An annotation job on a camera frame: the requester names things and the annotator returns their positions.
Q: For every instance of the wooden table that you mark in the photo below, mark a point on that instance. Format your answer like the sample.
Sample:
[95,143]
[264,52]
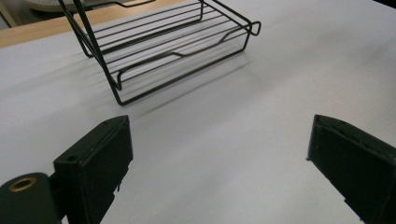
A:
[37,29]

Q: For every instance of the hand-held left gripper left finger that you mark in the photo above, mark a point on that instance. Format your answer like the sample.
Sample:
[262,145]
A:
[93,168]

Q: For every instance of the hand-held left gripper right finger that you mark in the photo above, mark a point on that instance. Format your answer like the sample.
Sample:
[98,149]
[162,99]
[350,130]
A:
[355,168]

